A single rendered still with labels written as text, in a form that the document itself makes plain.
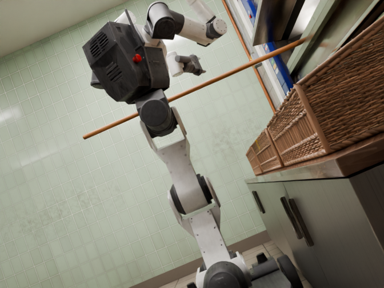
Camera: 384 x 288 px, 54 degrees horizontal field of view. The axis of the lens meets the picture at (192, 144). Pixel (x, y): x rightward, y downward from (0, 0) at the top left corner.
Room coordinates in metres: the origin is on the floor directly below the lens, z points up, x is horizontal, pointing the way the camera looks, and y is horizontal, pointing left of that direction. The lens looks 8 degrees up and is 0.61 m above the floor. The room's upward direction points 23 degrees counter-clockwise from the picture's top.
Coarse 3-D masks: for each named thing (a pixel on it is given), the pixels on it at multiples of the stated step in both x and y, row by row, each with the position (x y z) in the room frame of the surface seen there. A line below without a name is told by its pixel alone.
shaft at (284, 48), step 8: (280, 48) 2.15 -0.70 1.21; (288, 48) 2.15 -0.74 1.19; (264, 56) 2.15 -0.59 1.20; (272, 56) 2.16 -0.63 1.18; (248, 64) 2.15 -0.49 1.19; (232, 72) 2.15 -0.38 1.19; (208, 80) 2.16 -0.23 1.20; (216, 80) 2.16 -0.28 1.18; (192, 88) 2.16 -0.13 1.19; (200, 88) 2.17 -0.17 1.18; (176, 96) 2.16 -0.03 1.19; (136, 112) 2.17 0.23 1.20; (120, 120) 2.17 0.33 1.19; (128, 120) 2.18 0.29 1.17; (104, 128) 2.17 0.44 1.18; (88, 136) 2.17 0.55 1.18
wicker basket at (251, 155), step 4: (252, 148) 1.94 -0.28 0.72; (248, 152) 2.18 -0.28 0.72; (252, 152) 1.99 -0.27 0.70; (248, 156) 2.39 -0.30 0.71; (252, 156) 2.10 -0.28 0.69; (252, 160) 2.22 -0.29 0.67; (256, 160) 1.95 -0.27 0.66; (252, 164) 2.37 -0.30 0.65; (256, 164) 2.08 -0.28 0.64; (252, 168) 2.48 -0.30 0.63; (256, 168) 2.17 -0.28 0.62; (260, 168) 1.94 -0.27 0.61; (256, 172) 2.32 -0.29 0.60; (260, 172) 2.03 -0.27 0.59
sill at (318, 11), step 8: (320, 0) 1.59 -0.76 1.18; (328, 0) 1.53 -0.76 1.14; (320, 8) 1.63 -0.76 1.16; (312, 16) 1.75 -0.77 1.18; (312, 24) 1.79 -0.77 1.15; (304, 32) 1.93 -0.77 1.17; (304, 40) 1.98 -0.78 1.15; (296, 48) 2.16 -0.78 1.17; (296, 56) 2.22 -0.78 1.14; (288, 64) 2.44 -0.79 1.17
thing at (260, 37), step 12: (264, 0) 1.86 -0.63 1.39; (276, 0) 1.89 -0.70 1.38; (288, 0) 1.93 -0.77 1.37; (264, 12) 2.01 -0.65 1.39; (276, 12) 2.04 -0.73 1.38; (288, 12) 2.08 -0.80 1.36; (264, 24) 2.17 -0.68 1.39; (276, 24) 2.22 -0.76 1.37; (264, 36) 2.37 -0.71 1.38; (276, 36) 2.42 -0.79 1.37
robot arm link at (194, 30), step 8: (184, 16) 1.56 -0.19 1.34; (184, 24) 1.55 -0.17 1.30; (192, 24) 1.57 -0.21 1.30; (200, 24) 1.60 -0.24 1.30; (208, 24) 1.62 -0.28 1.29; (216, 24) 1.63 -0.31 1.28; (224, 24) 1.66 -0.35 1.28; (184, 32) 1.57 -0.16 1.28; (192, 32) 1.59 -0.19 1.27; (200, 32) 1.60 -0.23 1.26; (208, 32) 1.62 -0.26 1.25; (216, 32) 1.64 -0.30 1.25; (224, 32) 1.65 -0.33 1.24; (192, 40) 1.64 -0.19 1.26; (200, 40) 1.63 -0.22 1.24; (208, 40) 1.64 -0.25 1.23
